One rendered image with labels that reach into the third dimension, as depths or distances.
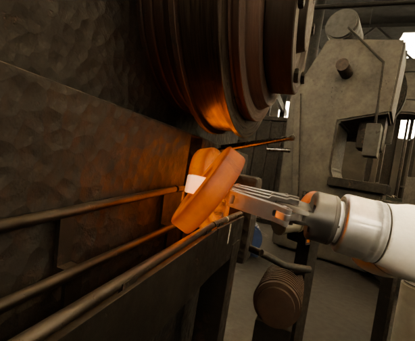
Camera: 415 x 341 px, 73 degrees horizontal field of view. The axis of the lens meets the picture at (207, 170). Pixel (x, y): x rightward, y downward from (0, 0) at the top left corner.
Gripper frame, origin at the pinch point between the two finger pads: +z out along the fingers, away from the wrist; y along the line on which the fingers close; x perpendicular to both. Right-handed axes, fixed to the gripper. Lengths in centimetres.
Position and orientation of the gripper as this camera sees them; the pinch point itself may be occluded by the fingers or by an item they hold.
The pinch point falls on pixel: (208, 187)
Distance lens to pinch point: 47.0
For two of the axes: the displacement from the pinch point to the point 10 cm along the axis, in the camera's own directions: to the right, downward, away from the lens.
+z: -9.4, -2.4, 2.4
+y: 2.6, -0.8, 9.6
